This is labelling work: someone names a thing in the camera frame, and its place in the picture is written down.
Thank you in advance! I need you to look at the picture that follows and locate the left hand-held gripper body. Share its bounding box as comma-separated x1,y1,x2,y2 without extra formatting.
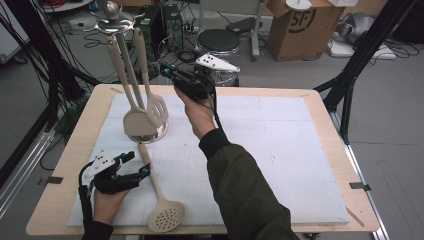
85,149,141,195

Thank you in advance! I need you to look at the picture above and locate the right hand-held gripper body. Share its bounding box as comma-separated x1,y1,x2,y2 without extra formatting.
169,52,241,102

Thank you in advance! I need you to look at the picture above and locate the beige skimmer spoon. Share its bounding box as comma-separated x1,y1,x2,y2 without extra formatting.
138,142,186,234

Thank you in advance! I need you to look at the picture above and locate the slotted beige spatula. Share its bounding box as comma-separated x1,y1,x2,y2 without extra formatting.
132,27,170,130

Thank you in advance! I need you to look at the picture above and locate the solid beige spatula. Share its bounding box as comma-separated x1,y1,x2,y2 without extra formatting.
105,35,158,138

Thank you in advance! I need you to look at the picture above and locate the metal utensil stand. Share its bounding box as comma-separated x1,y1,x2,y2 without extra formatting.
83,0,169,145

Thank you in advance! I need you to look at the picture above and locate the person's left hand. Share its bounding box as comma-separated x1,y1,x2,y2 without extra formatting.
93,188,131,226

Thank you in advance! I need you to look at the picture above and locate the person's right hand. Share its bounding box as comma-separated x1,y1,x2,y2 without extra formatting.
174,87,217,140

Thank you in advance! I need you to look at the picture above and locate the black computer tower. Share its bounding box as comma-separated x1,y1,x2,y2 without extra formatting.
133,6,166,61
162,3,184,53

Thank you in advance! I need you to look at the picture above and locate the black round stool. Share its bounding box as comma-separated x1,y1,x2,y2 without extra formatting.
195,28,241,88

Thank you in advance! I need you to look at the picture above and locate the black tape strip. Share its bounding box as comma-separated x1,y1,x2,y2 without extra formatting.
349,181,372,193
37,175,64,187

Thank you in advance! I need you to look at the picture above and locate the black flat case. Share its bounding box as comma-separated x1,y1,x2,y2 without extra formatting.
224,16,258,36

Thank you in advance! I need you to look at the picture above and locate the white table mat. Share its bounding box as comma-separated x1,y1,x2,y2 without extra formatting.
66,92,352,228

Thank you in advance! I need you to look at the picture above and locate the cardboard box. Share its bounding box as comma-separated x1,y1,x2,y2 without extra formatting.
265,0,346,63

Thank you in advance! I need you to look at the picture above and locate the white round table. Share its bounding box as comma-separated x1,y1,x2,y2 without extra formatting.
41,0,94,14

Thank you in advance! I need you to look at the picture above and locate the black metal stand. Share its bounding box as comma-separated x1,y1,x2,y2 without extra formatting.
313,0,419,146
0,0,101,131

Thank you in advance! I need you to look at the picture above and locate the white round disc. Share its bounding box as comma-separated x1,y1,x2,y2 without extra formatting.
285,0,313,12

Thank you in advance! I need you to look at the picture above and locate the grey bag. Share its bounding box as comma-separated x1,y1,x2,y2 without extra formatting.
334,12,378,46

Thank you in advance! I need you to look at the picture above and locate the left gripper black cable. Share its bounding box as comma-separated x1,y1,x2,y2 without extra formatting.
78,161,94,231

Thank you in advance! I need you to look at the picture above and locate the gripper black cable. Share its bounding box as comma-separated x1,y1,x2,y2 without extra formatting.
208,92,225,132
78,161,94,231

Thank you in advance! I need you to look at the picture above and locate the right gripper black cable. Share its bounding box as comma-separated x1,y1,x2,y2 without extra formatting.
208,92,225,132

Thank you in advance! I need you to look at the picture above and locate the grey metal post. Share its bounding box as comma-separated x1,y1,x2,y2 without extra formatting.
249,0,268,63

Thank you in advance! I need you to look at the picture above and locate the aluminium rail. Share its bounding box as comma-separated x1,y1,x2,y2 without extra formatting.
0,128,56,218
328,111,391,240

